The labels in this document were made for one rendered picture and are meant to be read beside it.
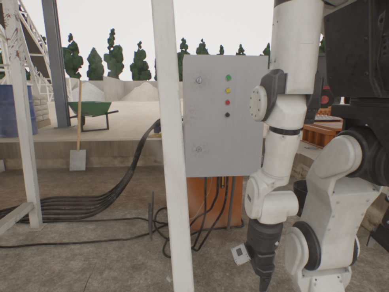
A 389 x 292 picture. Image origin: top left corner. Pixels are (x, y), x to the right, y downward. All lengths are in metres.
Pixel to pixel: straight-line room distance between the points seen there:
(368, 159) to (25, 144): 2.02
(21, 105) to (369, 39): 1.96
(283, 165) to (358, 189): 0.26
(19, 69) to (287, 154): 1.84
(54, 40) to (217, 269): 5.24
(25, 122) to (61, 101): 3.69
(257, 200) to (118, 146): 3.14
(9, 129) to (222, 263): 4.24
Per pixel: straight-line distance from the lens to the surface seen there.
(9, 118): 4.98
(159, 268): 1.65
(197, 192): 1.81
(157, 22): 0.82
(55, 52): 5.78
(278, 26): 0.51
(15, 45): 2.05
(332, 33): 0.62
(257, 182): 0.56
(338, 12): 0.61
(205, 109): 1.13
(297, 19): 0.50
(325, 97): 9.36
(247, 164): 1.23
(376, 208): 2.33
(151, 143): 3.50
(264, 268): 0.72
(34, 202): 2.24
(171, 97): 0.75
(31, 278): 1.85
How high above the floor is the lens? 1.07
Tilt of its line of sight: 13 degrees down
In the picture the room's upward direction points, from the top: straight up
